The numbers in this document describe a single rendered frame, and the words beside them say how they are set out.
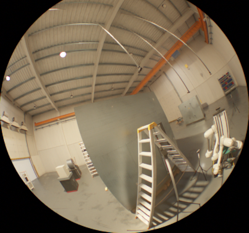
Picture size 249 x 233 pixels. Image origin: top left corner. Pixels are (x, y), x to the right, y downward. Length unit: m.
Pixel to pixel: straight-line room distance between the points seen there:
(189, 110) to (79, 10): 10.41
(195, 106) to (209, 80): 5.27
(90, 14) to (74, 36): 1.72
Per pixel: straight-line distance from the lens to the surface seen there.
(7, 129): 9.88
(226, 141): 1.72
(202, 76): 11.81
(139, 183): 1.77
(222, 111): 2.11
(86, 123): 1.64
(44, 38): 6.30
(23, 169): 10.52
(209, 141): 1.94
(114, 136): 1.68
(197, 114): 7.76
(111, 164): 1.72
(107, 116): 1.72
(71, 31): 5.90
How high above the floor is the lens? 2.43
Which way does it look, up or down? 13 degrees up
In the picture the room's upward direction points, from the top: 24 degrees counter-clockwise
